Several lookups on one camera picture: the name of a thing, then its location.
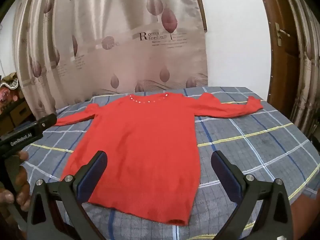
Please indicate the brown wooden window frame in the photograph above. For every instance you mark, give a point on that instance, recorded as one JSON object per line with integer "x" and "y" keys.
{"x": 203, "y": 10}

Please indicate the beige leaf print curtain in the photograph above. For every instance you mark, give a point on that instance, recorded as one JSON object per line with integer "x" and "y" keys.
{"x": 112, "y": 42}

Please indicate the grey plaid bedsheet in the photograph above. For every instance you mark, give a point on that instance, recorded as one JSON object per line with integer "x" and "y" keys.
{"x": 250, "y": 142}

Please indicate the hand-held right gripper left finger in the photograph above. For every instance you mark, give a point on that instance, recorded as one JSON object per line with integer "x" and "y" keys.
{"x": 92, "y": 177}

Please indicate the person's left hand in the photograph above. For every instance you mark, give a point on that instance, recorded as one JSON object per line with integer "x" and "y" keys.
{"x": 22, "y": 180}

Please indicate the brown wooden door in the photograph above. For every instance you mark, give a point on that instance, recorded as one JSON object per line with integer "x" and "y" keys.
{"x": 282, "y": 67}

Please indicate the striped beige curtain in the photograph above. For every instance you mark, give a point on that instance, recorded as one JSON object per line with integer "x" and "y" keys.
{"x": 310, "y": 67}

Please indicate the floral cloth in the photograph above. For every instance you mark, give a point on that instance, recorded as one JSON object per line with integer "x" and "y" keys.
{"x": 8, "y": 86}

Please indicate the red knit sweater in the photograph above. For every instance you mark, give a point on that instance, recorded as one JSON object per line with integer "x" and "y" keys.
{"x": 140, "y": 142}

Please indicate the cardboard box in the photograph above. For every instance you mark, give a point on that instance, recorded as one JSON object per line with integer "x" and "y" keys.
{"x": 17, "y": 112}

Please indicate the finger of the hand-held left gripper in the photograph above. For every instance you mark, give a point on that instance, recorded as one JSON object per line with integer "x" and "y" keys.
{"x": 46, "y": 122}

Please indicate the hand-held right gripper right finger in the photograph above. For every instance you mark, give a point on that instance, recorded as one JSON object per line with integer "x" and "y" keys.
{"x": 225, "y": 175}

